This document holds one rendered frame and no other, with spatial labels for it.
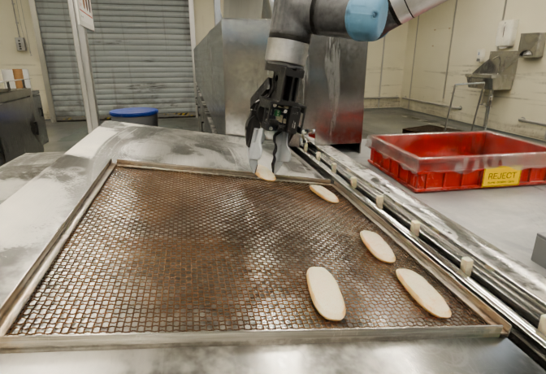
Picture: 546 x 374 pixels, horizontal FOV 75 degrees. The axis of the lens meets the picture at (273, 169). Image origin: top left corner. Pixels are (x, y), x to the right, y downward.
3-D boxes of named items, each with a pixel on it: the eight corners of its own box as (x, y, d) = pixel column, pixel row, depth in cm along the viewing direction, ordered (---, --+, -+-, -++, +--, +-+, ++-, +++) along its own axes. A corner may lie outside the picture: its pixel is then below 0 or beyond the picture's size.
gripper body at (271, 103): (263, 133, 63) (275, 63, 59) (249, 124, 70) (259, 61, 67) (302, 137, 65) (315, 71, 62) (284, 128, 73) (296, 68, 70)
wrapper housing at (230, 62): (366, 153, 141) (376, 21, 127) (227, 162, 129) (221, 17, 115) (231, 81, 550) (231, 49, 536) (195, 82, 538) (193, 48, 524)
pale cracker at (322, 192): (343, 203, 74) (344, 197, 73) (327, 203, 72) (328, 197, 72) (319, 186, 82) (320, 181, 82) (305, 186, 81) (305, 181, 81)
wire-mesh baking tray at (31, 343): (508, 337, 40) (512, 325, 39) (-24, 354, 26) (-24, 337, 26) (334, 185, 86) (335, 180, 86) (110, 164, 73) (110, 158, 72)
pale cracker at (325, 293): (352, 323, 37) (354, 315, 36) (315, 320, 36) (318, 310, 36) (330, 271, 46) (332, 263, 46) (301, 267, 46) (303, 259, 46)
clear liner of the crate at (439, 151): (565, 184, 105) (574, 151, 102) (413, 193, 97) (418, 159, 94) (483, 154, 136) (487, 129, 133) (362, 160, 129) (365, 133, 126)
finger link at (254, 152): (247, 177, 66) (262, 130, 64) (238, 167, 71) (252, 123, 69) (262, 180, 67) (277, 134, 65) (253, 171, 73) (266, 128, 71)
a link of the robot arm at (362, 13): (396, -4, 61) (336, -8, 66) (382, -15, 52) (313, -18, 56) (387, 44, 64) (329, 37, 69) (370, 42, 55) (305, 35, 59)
